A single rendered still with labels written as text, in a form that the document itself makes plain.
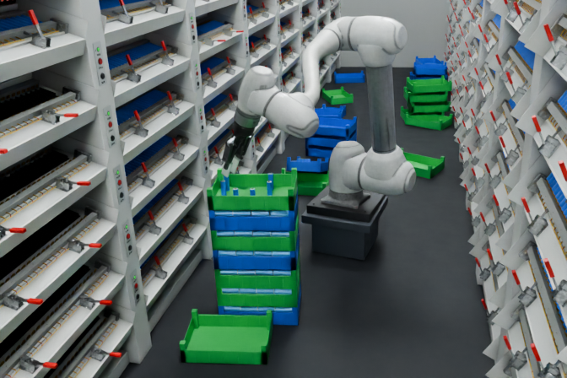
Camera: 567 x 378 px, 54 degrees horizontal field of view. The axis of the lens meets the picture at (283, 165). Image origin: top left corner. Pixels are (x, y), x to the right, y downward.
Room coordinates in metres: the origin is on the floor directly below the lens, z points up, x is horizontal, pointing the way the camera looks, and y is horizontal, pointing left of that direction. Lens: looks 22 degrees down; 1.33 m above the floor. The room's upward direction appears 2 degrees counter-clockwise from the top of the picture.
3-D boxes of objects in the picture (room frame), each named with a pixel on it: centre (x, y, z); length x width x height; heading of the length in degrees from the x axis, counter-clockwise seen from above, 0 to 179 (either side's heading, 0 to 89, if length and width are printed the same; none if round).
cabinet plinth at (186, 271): (2.66, 0.37, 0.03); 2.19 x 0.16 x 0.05; 166
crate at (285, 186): (1.85, 0.11, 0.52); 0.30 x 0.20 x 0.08; 84
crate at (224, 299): (1.85, 0.11, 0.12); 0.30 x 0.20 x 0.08; 84
